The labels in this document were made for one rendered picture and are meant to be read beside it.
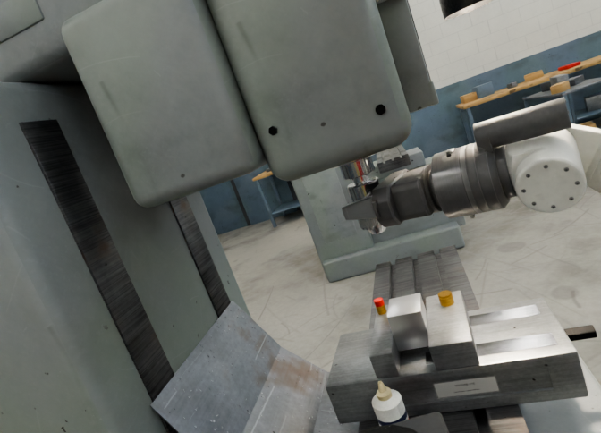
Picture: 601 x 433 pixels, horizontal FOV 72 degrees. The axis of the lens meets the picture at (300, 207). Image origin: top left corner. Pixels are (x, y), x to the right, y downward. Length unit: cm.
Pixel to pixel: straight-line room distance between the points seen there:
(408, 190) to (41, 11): 52
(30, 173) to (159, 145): 17
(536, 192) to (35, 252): 58
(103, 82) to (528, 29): 704
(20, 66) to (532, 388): 81
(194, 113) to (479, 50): 681
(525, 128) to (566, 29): 702
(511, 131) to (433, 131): 662
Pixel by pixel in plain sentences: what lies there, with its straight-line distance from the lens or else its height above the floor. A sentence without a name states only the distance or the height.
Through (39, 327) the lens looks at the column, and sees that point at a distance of 61.
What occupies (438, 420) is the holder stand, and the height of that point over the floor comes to 111.
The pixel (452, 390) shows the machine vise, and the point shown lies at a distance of 68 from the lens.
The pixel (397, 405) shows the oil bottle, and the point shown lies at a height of 100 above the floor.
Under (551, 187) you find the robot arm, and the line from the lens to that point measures 51.
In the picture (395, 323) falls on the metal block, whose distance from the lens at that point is 67.
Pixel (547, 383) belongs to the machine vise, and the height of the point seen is 94.
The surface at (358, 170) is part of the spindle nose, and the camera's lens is 59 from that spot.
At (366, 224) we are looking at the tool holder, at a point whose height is 121.
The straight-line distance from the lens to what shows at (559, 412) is 81.
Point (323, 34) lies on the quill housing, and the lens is 51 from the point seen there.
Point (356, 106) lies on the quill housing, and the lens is 50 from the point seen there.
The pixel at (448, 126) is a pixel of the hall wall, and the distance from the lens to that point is 716.
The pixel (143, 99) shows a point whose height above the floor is 147.
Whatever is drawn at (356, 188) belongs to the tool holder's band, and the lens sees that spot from 59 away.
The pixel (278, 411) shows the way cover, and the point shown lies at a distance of 83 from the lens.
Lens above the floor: 137
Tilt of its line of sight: 10 degrees down
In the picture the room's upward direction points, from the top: 20 degrees counter-clockwise
